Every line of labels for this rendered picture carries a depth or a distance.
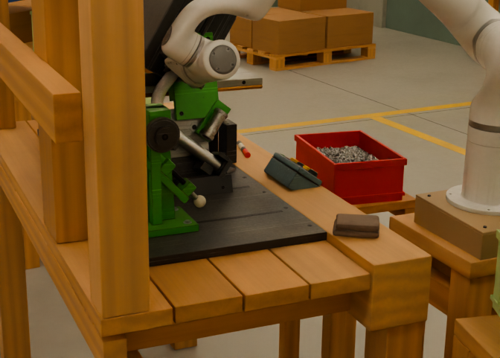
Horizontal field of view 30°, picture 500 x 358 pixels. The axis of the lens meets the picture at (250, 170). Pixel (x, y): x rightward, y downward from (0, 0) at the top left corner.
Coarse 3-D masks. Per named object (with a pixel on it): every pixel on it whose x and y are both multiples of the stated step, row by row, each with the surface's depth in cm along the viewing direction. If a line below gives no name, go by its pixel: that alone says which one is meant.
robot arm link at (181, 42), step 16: (208, 0) 194; (224, 0) 194; (240, 0) 194; (256, 0) 194; (272, 0) 196; (192, 16) 193; (208, 16) 195; (240, 16) 197; (256, 16) 197; (176, 32) 195; (192, 32) 195; (176, 48) 195; (192, 48) 196
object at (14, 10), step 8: (16, 8) 539; (24, 8) 539; (16, 16) 523; (24, 16) 529; (16, 24) 524; (24, 24) 530; (32, 24) 502; (16, 32) 524; (24, 32) 530; (32, 32) 504; (24, 40) 531; (32, 40) 538; (32, 48) 516; (152, 72) 530
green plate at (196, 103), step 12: (204, 36) 230; (180, 84) 228; (216, 84) 231; (180, 96) 228; (192, 96) 229; (204, 96) 230; (216, 96) 231; (180, 108) 228; (192, 108) 229; (204, 108) 230; (180, 120) 228
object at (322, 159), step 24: (312, 144) 276; (336, 144) 278; (360, 144) 280; (384, 144) 265; (312, 168) 263; (336, 168) 246; (360, 168) 249; (384, 168) 251; (336, 192) 249; (360, 192) 251; (384, 192) 253
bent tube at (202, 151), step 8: (168, 72) 224; (160, 80) 223; (168, 80) 223; (160, 88) 222; (168, 88) 223; (152, 96) 223; (160, 96) 222; (184, 136) 225; (184, 144) 225; (192, 144) 226; (192, 152) 226; (200, 152) 226; (208, 152) 228; (200, 160) 228; (208, 160) 227; (216, 160) 228; (216, 168) 228
